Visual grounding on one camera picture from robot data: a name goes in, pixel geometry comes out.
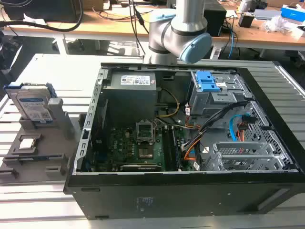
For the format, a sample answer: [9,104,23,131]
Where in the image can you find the black RAM slots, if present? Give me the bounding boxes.
[162,126,182,171]

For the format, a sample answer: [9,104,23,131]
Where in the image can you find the grey parts rack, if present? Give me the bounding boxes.
[0,97,87,186]

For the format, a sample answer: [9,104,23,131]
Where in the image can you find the orange SATA wire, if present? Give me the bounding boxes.
[183,140,203,161]

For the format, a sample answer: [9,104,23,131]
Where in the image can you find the silver CPU chip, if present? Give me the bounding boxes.
[19,138,37,150]

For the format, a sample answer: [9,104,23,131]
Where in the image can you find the blue cardboard box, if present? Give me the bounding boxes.
[280,4,305,24]

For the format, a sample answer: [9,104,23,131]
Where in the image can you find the wooden desk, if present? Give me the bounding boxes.
[3,2,305,46]

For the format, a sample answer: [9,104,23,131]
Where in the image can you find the yellow wire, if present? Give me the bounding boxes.
[156,88,180,118]

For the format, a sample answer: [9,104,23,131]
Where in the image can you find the blue hanging cable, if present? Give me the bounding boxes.
[228,23,237,59]

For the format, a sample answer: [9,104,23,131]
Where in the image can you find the blue drive bay latch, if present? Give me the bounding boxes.
[196,71,221,93]

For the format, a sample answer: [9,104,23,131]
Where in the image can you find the grey power supply unit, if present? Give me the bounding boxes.
[102,72,158,120]

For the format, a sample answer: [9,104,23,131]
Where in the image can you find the hard disk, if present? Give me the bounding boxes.
[3,82,58,126]

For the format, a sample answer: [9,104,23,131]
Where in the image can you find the black small container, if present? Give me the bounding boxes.
[238,13,255,28]

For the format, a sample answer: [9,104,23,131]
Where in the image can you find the RAM stick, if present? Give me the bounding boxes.
[4,155,63,161]

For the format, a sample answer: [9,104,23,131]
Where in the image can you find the black open PC case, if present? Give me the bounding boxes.
[63,62,305,220]

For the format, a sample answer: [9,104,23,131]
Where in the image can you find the blue SATA wire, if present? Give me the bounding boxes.
[228,114,250,142]

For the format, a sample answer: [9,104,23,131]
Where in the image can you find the grey metal drive cage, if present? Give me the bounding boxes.
[190,71,248,117]

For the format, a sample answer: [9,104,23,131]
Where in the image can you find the black graphics card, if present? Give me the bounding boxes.
[120,163,165,172]

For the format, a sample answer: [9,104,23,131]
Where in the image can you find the black speaker box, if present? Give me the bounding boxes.
[203,2,227,37]

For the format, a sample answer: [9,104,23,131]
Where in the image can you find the green motherboard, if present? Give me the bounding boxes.
[91,124,184,172]

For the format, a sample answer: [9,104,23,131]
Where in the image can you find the square chipset heatsink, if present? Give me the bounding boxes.
[138,147,154,160]

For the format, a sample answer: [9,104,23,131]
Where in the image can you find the CPU socket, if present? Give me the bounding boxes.
[135,121,156,145]

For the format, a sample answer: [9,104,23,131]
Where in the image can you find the black power cable bundle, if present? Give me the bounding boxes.
[182,100,247,151]

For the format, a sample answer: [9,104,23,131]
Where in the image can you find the black computer tower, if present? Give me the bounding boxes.
[3,0,83,23]

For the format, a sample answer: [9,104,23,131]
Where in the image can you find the silver disk bay bracket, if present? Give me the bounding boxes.
[204,141,290,171]

